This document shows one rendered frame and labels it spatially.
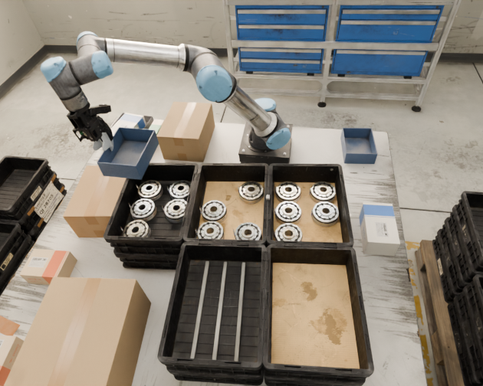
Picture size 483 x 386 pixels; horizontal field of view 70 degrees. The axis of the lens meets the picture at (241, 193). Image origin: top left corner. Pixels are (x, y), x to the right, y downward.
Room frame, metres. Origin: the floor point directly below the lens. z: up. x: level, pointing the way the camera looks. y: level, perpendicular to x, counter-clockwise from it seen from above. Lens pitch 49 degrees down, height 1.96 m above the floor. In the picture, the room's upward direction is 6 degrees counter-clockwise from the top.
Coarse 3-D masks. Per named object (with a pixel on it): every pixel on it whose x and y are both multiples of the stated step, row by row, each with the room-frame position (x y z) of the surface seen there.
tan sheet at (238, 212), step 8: (208, 184) 1.05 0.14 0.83; (216, 184) 1.05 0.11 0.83; (224, 184) 1.05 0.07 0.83; (232, 184) 1.04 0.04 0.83; (240, 184) 1.04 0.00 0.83; (208, 192) 1.00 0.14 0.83; (216, 192) 1.00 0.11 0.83; (224, 192) 1.00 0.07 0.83; (232, 192) 0.99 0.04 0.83; (208, 200) 0.96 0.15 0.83; (216, 200) 0.96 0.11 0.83; (224, 200) 0.95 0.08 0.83; (232, 200) 0.95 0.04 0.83; (240, 200) 0.94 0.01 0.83; (232, 208) 0.90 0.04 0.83; (240, 208) 0.90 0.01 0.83; (248, 208) 0.89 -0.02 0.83; (256, 208) 0.89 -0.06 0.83; (232, 216) 0.86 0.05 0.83; (240, 216) 0.86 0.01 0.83; (248, 216) 0.85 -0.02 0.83; (256, 216) 0.85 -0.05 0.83; (200, 224) 0.84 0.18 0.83; (224, 224) 0.82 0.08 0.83; (232, 224) 0.82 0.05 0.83; (224, 232) 0.79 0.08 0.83; (232, 232) 0.78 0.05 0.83
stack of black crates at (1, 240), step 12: (0, 228) 1.25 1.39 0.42; (12, 228) 1.23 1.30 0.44; (0, 240) 1.19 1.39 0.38; (12, 240) 1.14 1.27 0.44; (24, 240) 1.18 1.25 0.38; (0, 252) 1.04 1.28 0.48; (12, 252) 1.09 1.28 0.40; (24, 252) 1.14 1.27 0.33; (0, 264) 1.00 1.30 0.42; (12, 264) 1.04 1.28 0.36; (0, 276) 0.96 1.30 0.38; (12, 276) 1.00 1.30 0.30; (0, 288) 0.92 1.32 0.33
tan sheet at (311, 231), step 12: (276, 204) 0.90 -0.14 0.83; (300, 204) 0.89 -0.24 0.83; (312, 204) 0.88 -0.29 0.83; (336, 204) 0.87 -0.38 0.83; (276, 228) 0.78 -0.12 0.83; (300, 228) 0.77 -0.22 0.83; (312, 228) 0.76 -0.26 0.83; (324, 228) 0.76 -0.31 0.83; (336, 228) 0.75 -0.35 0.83; (312, 240) 0.71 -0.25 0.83; (324, 240) 0.70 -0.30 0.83; (336, 240) 0.70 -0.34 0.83
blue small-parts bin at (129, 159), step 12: (120, 132) 1.11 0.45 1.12; (132, 132) 1.10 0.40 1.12; (144, 132) 1.09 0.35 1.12; (120, 144) 1.08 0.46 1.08; (132, 144) 1.08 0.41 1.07; (144, 144) 1.08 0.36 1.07; (156, 144) 1.06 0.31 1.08; (108, 156) 0.99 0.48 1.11; (120, 156) 1.02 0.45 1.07; (132, 156) 1.01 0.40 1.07; (144, 156) 0.95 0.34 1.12; (108, 168) 0.91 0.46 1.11; (120, 168) 0.90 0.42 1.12; (132, 168) 0.89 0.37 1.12; (144, 168) 0.93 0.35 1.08
